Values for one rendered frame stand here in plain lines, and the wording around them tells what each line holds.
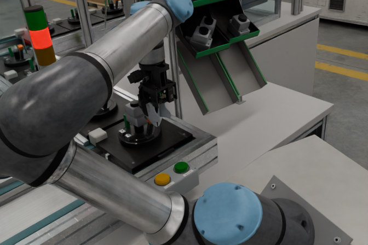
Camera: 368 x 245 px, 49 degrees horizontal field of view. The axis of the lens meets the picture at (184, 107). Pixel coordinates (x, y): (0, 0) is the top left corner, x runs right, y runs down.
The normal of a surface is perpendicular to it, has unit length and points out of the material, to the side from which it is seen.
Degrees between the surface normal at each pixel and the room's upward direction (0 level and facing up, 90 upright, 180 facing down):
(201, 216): 40
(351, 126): 0
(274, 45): 90
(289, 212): 33
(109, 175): 58
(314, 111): 0
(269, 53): 90
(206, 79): 45
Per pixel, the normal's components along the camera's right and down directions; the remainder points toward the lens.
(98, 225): 0.67, 0.32
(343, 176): -0.07, -0.87
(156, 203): 0.71, -0.26
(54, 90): 0.19, -0.29
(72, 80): 0.37, -0.37
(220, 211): -0.58, -0.43
